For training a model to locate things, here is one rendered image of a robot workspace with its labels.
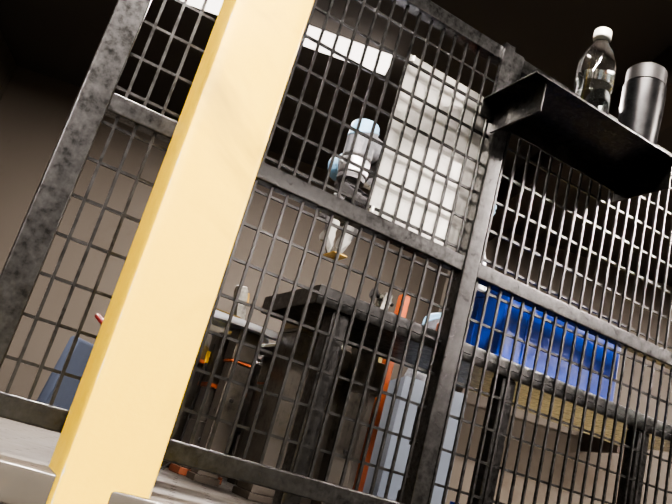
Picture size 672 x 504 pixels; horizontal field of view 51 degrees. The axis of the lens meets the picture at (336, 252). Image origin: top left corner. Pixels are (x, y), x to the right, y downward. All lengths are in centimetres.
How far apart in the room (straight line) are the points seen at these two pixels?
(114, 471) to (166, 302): 19
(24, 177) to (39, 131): 36
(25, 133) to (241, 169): 468
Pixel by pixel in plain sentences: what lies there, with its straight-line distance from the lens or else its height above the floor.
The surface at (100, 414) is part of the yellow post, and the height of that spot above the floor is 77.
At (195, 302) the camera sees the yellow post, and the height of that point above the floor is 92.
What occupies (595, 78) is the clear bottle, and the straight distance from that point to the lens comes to 132.
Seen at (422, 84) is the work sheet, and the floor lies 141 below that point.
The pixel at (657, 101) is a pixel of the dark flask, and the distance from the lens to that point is 140.
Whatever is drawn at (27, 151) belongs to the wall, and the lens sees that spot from 547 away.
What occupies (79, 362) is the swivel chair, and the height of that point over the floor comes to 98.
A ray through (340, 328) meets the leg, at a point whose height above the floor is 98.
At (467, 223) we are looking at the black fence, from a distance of 119.
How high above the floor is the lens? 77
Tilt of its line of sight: 17 degrees up
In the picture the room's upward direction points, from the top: 16 degrees clockwise
